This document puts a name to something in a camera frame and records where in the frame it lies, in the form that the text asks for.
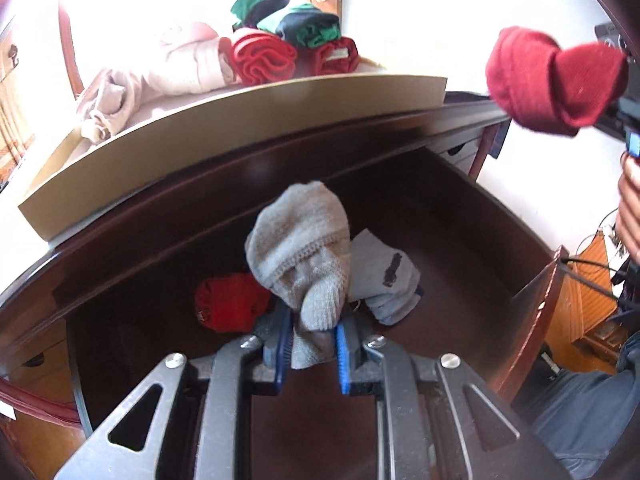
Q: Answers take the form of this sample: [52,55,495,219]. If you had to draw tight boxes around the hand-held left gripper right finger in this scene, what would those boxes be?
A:
[336,317,573,480]

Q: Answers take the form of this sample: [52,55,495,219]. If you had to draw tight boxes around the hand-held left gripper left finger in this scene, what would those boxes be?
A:
[52,305,293,480]

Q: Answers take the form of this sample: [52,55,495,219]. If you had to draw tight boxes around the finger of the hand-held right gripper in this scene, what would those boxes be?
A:
[594,20,632,68]
[597,94,640,133]

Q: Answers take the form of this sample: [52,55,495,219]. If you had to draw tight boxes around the dark red knit cloth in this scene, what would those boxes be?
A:
[486,26,630,137]

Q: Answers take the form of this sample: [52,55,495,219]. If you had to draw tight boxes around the grey knit sock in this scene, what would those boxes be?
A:
[245,181,352,371]

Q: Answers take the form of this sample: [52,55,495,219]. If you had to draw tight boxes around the dark wooden drawer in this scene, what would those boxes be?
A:
[52,147,571,441]

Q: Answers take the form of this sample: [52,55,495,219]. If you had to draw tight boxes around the tan cardboard box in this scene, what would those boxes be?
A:
[17,57,449,242]

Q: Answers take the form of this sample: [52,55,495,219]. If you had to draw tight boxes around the bright red underwear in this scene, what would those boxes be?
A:
[231,29,299,86]

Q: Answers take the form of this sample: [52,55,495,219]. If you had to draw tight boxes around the cream beige underwear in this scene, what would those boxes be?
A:
[75,67,147,144]

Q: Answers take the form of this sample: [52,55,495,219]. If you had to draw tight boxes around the pale pinkish white underwear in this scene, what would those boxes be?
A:
[144,20,237,96]

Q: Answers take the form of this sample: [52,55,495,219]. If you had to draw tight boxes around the green navy striped underwear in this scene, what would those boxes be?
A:
[231,0,342,50]

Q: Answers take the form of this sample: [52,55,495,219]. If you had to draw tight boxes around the orange-red rolled underwear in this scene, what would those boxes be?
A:
[194,274,273,333]

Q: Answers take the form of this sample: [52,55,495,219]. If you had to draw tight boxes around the person's right hand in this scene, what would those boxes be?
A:
[616,152,640,266]

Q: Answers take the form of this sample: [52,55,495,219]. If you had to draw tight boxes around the light grey sock with logo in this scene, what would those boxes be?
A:
[350,229,425,327]

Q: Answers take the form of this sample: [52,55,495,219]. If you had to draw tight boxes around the orange slatted wooden cabinet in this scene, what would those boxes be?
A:
[542,232,623,376]

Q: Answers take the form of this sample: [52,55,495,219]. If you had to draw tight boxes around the dark wooden dresser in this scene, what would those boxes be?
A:
[0,91,513,376]

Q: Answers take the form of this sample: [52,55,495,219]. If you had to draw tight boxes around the person's blue jeans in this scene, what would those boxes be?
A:
[527,330,640,480]

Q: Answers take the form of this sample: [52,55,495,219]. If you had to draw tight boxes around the black cable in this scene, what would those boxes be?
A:
[559,257,627,302]

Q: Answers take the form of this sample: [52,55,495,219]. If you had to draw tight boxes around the reddish wooden chair rail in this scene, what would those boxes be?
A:
[0,375,83,429]

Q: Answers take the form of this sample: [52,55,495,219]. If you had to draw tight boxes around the dark wooden door frame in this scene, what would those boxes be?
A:
[56,0,87,99]

